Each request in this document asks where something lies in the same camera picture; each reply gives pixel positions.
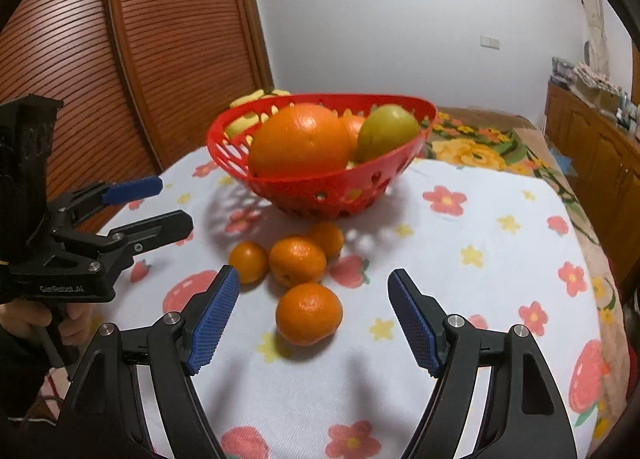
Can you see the white curtain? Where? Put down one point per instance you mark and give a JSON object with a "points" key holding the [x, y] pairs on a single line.
{"points": [[598, 47]]}

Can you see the yellow-green mango front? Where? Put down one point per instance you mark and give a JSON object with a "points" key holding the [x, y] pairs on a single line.
{"points": [[386, 128]]}

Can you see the large orange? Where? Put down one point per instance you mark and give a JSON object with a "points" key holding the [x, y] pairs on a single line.
{"points": [[301, 141], [352, 124]]}

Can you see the wall light switch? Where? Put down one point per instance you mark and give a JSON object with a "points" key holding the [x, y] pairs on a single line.
{"points": [[490, 42]]}

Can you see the person's left hand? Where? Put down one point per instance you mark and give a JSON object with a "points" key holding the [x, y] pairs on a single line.
{"points": [[22, 318]]}

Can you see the yellow plush toy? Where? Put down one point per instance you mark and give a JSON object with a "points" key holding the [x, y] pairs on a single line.
{"points": [[248, 119]]}

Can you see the small tangerine behind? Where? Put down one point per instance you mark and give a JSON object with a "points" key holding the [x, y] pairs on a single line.
{"points": [[329, 238]]}

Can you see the small mandarin orange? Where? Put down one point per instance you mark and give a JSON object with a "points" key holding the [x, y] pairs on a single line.
{"points": [[308, 313], [296, 260]]}

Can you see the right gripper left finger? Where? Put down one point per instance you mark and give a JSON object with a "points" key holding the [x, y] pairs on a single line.
{"points": [[103, 411]]}

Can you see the floral white tablecloth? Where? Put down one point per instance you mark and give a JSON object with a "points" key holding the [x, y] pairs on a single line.
{"points": [[477, 240]]}

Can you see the wooden sideboard cabinet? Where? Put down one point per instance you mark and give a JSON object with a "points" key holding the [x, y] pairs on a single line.
{"points": [[606, 161]]}

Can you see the red perforated plastic basket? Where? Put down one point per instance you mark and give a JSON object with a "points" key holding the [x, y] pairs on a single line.
{"points": [[329, 196]]}

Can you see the small tangerine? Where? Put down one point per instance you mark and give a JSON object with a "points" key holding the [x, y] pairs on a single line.
{"points": [[329, 238], [250, 260]]}

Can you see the cardboard box with clutter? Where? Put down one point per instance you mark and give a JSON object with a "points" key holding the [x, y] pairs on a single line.
{"points": [[597, 88]]}

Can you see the floral bed blanket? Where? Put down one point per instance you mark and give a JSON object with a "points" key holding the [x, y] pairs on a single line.
{"points": [[483, 138]]}

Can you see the brown louvered wardrobe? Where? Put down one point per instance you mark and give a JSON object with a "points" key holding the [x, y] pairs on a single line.
{"points": [[140, 81]]}

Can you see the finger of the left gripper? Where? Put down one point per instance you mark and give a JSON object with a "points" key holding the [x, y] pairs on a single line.
{"points": [[120, 192], [138, 237]]}

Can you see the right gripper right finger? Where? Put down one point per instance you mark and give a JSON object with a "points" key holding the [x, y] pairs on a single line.
{"points": [[524, 415]]}

